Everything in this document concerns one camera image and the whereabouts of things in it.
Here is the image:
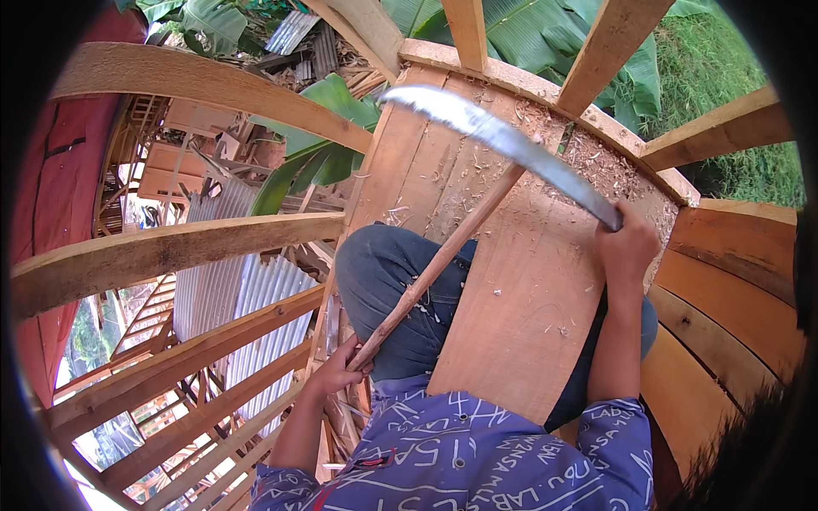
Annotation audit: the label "person's right hand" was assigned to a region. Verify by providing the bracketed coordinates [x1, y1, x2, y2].
[594, 198, 662, 290]

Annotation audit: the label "person's left hand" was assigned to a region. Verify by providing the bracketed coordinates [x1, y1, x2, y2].
[308, 333, 375, 400]

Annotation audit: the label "steel machete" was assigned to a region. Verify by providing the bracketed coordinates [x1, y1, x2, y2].
[381, 84, 625, 233]

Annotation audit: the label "thin wooden stick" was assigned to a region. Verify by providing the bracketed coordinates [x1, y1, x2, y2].
[345, 162, 529, 373]

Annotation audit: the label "pile of wood shavings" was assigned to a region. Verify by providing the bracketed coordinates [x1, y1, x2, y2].
[511, 99, 675, 215]

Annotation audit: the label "person's legs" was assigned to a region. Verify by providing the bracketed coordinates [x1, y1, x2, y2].
[334, 222, 660, 435]

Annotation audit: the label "wide wooden board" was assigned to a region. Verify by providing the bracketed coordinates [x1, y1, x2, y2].
[426, 121, 680, 426]

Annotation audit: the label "wooden rim beam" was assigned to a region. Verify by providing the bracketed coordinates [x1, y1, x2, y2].
[399, 37, 701, 208]

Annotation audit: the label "corrugated metal sheets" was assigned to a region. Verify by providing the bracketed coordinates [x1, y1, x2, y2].
[171, 179, 322, 438]

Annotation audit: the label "person's body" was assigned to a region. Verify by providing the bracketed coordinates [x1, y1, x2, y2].
[248, 373, 657, 511]

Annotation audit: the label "large banana leaves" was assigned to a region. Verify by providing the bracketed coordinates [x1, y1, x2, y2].
[381, 0, 663, 132]

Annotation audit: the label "wooden platform planks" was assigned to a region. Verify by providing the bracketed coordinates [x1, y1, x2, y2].
[345, 63, 576, 245]

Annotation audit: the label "banana plant leaves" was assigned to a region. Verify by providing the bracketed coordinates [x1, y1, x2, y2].
[248, 73, 384, 218]

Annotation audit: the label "heap of scrap roofing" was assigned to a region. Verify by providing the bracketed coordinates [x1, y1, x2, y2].
[246, 9, 391, 97]

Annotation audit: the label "wooden side wall planks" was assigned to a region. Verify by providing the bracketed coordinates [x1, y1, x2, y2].
[639, 198, 807, 483]

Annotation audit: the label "wooden frame post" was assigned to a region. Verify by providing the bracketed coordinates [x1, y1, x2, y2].
[639, 86, 797, 172]
[556, 0, 676, 120]
[303, 0, 407, 85]
[441, 0, 490, 73]

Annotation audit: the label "wooden frame rail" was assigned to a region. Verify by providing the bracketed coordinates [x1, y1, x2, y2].
[50, 41, 375, 155]
[43, 284, 327, 443]
[9, 212, 346, 322]
[101, 339, 314, 494]

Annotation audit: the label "background wooden frame structure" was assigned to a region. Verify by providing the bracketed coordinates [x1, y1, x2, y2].
[95, 95, 288, 238]

